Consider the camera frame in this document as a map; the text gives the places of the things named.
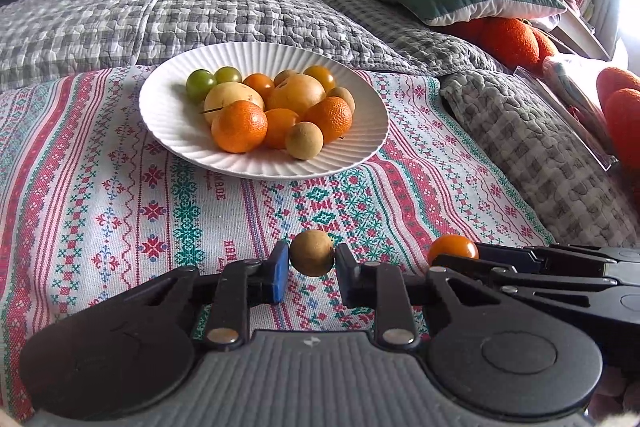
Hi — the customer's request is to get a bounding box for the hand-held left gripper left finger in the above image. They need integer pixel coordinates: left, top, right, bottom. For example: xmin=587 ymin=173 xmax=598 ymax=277
xmin=125 ymin=241 xmax=290 ymax=349

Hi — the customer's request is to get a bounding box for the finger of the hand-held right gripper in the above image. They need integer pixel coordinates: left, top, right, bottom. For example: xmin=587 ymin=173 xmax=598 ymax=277
xmin=475 ymin=243 xmax=640 ymax=275
xmin=432 ymin=254 xmax=640 ymax=308

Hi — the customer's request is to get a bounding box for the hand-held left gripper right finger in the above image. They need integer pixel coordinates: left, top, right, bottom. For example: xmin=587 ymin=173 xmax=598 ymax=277
xmin=335 ymin=243 xmax=506 ymax=350

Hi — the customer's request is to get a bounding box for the orange cherry tomato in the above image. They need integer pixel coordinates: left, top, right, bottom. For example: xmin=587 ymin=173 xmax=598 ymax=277
xmin=243 ymin=73 xmax=275 ymax=100
xmin=262 ymin=108 xmax=301 ymax=150
xmin=427 ymin=234 xmax=479 ymax=267
xmin=303 ymin=65 xmax=337 ymax=92

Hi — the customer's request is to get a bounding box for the white ribbed plate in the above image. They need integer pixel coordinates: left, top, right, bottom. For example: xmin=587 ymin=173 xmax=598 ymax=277
xmin=138 ymin=42 xmax=390 ymax=180

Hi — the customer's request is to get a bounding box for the mandarin with stem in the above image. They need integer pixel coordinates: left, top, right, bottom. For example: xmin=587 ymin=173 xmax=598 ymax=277
xmin=201 ymin=100 xmax=269 ymax=154

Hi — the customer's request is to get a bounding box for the stemless mandarin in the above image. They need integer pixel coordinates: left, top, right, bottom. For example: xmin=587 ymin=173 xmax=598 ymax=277
xmin=303 ymin=97 xmax=353 ymax=145

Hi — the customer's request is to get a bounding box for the large golden round fruit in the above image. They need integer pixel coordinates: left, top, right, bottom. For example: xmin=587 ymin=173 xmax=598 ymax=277
xmin=265 ymin=74 xmax=327 ymax=118

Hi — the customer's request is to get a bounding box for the pale yellow round fruit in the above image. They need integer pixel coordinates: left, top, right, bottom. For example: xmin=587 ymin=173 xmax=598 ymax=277
xmin=202 ymin=81 xmax=266 ymax=125

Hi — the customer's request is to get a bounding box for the green cherry tomato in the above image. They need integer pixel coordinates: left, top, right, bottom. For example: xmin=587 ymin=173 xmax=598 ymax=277
xmin=186 ymin=69 xmax=217 ymax=102
xmin=214 ymin=66 xmax=243 ymax=86

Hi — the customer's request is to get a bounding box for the pink fleece clothing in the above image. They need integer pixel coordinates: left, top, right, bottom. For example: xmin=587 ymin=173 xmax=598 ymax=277
xmin=592 ymin=367 xmax=640 ymax=427

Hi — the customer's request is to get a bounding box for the large-check puckered quilt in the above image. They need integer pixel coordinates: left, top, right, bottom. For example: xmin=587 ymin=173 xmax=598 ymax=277
xmin=440 ymin=69 xmax=640 ymax=250

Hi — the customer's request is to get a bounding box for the clear acrylic tray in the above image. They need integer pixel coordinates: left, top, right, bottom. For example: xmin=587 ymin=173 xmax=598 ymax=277
xmin=514 ymin=66 xmax=619 ymax=172

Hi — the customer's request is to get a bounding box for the orange plush cushion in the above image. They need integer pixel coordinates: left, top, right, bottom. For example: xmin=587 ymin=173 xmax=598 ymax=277
xmin=442 ymin=17 xmax=559 ymax=80
xmin=596 ymin=67 xmax=640 ymax=165

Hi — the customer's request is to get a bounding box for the red green patterned cloth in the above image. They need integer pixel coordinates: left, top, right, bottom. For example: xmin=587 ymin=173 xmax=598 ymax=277
xmin=0 ymin=66 xmax=556 ymax=423

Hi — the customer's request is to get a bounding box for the taupe checked quilt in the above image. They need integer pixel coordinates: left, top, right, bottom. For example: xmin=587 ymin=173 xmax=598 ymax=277
xmin=320 ymin=0 xmax=511 ymax=78

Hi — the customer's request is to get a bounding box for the grey white checked quilt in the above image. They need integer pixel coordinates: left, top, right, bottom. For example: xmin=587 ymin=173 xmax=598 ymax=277
xmin=0 ymin=0 xmax=416 ymax=90

